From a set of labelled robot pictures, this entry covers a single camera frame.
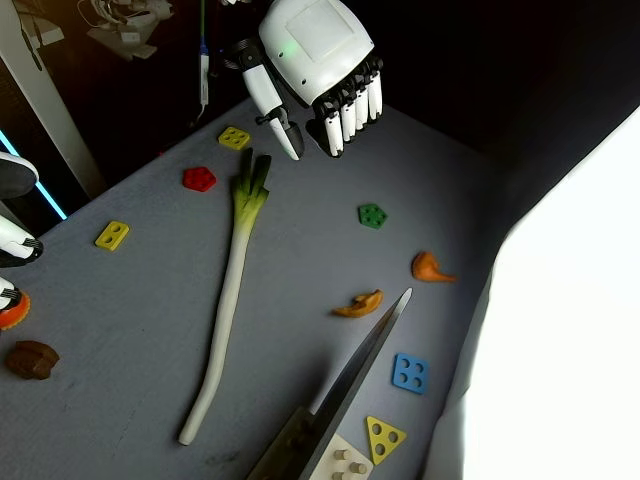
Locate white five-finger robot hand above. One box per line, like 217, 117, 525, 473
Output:
222, 0, 386, 162
0, 152, 45, 314

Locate long leek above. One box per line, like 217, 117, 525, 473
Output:
178, 147, 273, 447

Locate steel cleaver knife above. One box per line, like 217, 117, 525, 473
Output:
247, 287, 414, 480

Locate yellow rectangular two-hole block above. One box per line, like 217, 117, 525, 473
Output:
94, 220, 131, 253

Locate yellow square block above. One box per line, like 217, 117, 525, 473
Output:
217, 126, 252, 151

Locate blue square block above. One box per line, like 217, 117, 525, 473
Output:
391, 352, 431, 396

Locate yellow triangle three-hole block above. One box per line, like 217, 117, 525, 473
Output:
365, 415, 408, 466

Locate cyan light strip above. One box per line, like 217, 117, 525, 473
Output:
0, 128, 69, 221

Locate orange toy with cream rim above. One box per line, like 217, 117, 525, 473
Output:
0, 291, 32, 331

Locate red pentagon block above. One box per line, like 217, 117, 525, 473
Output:
182, 166, 218, 194

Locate green pentagon block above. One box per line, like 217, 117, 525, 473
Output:
357, 203, 389, 232

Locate grey table cloth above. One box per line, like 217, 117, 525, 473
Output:
0, 97, 506, 480

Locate brown ridged toy food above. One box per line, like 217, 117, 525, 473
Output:
4, 340, 61, 382

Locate orange toy chicken leg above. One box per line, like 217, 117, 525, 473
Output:
411, 250, 458, 284

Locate orange crescent toy food piece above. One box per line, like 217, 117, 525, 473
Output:
331, 288, 385, 320

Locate wooden peg board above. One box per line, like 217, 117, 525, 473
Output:
304, 433, 375, 480

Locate white slanted post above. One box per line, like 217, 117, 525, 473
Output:
0, 0, 107, 200

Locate green cable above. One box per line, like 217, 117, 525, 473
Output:
192, 0, 212, 126

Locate white mounting bracket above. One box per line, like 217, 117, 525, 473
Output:
12, 0, 65, 46

